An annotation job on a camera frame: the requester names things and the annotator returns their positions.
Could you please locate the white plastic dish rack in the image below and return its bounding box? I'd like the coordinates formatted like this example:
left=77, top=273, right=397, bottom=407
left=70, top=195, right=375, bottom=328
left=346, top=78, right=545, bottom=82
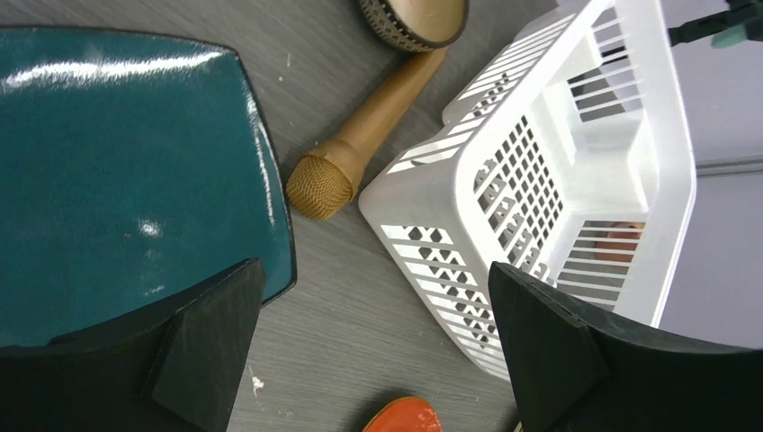
left=358, top=1, right=696, bottom=380

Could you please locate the teal square plate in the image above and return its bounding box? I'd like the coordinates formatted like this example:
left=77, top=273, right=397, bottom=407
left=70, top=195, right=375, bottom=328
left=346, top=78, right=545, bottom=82
left=1, top=25, right=297, bottom=347

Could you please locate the pink mug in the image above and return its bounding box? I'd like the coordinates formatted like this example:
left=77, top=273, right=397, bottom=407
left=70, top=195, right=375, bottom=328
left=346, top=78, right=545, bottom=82
left=595, top=221, right=645, bottom=264

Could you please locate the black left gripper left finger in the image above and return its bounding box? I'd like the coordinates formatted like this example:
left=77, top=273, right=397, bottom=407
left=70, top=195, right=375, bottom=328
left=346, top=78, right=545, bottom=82
left=1, top=258, right=265, bottom=431

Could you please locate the orange red bowl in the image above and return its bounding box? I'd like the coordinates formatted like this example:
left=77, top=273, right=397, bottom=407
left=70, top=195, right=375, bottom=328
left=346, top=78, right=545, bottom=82
left=363, top=396, right=443, bottom=432

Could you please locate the green microphone on stand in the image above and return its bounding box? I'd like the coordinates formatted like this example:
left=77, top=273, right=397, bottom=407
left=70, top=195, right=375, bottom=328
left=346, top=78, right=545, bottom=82
left=668, top=0, right=762, bottom=49

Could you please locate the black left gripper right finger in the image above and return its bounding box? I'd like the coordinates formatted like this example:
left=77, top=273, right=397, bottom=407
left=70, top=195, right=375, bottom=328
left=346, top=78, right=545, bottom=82
left=489, top=262, right=762, bottom=431

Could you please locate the brown ceramic bowl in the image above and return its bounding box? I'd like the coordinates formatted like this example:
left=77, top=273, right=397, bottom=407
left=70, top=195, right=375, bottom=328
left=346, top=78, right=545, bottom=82
left=357, top=0, right=470, bottom=52

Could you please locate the tan microphone prop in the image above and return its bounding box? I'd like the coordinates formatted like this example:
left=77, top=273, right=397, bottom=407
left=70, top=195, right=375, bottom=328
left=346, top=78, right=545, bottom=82
left=286, top=48, right=448, bottom=221

